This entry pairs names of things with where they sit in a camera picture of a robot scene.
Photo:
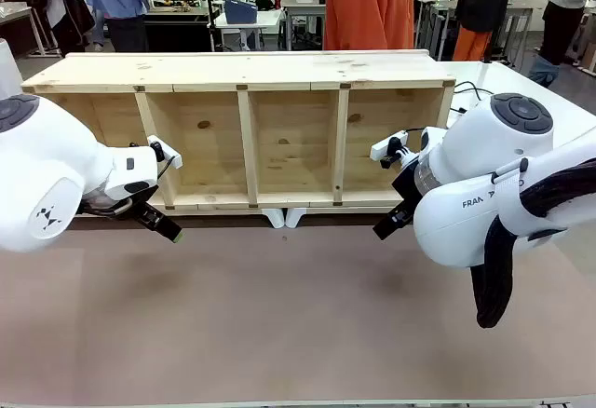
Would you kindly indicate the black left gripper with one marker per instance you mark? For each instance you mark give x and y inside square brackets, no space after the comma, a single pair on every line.
[132,205]

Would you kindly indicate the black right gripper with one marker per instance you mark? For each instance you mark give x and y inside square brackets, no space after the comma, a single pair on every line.
[407,189]

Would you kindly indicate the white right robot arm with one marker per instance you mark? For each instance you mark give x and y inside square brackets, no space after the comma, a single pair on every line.
[465,156]

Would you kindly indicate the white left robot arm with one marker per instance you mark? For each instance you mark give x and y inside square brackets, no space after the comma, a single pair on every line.
[51,161]

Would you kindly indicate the white side table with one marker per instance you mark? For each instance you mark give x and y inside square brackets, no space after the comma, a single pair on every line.
[512,82]

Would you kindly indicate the pine wood compartment shelf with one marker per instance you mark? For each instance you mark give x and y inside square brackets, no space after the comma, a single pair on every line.
[279,68]

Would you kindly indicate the grey metal background table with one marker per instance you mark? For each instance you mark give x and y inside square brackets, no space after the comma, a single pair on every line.
[437,12]

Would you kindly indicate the person in orange hoodie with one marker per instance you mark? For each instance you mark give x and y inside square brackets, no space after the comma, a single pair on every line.
[368,7]

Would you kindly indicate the black tripod pole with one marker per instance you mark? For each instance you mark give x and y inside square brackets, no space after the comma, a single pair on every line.
[210,7]

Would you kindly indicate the white background desk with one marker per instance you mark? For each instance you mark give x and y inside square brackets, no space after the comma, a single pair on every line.
[261,21]

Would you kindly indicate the person in blue shirt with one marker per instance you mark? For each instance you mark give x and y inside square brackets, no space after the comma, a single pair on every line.
[121,3]

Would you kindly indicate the blue box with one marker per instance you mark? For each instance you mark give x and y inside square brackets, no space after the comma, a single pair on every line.
[239,12]

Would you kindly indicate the person in dark coat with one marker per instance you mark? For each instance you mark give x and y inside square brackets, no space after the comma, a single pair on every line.
[65,12]

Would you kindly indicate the person in grey top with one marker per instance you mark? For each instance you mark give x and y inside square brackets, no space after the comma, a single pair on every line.
[563,17]

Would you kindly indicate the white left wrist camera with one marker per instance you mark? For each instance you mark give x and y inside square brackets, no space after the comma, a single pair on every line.
[167,149]

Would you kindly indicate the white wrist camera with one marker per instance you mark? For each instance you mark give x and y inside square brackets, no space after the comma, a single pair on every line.
[386,145]
[167,149]

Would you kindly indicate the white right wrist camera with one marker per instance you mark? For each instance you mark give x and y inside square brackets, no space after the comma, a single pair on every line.
[386,145]

